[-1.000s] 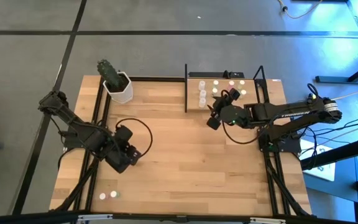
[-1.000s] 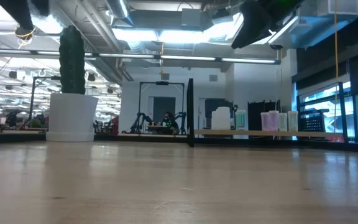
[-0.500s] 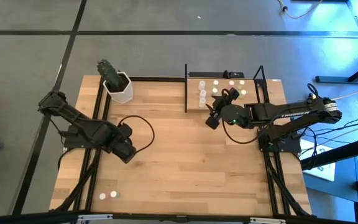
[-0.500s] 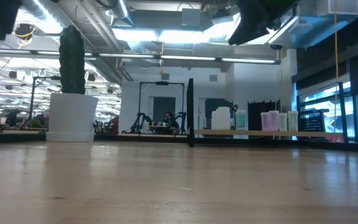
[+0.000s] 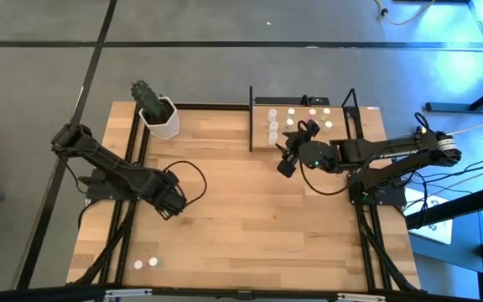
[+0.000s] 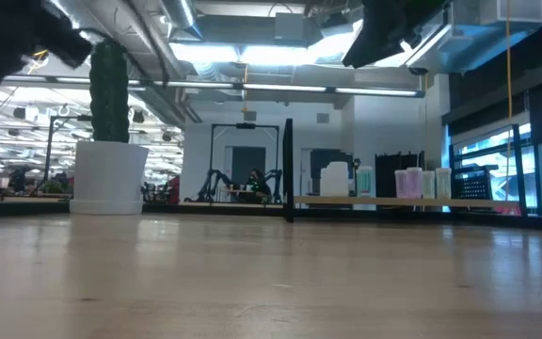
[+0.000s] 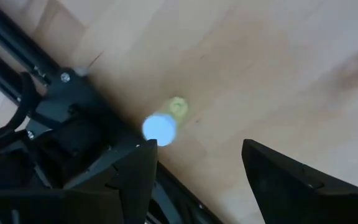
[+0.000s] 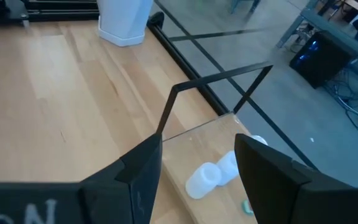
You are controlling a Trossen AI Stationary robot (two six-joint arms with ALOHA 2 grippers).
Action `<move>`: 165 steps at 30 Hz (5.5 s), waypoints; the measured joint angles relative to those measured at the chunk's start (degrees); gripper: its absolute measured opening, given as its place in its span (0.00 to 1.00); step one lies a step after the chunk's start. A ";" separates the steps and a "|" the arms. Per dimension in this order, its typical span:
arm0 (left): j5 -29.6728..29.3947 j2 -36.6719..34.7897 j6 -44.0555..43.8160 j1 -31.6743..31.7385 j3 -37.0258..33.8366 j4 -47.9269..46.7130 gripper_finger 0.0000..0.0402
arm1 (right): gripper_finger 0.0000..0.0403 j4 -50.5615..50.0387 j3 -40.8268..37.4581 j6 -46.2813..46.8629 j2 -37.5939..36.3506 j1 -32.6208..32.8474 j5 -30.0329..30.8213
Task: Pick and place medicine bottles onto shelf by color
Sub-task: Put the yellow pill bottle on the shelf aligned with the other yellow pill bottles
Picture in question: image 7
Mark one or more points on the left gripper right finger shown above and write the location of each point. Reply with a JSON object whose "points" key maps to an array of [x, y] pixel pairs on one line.
{"points": [[291, 193]]}

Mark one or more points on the yellow medicine bottle white cap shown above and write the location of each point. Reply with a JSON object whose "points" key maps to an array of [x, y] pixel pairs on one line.
{"points": [[162, 127]]}

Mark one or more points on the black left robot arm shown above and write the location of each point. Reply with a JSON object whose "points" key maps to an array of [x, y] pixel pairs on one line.
{"points": [[73, 124]]}

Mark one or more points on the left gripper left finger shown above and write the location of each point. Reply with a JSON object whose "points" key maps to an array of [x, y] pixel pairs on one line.
{"points": [[129, 186]]}

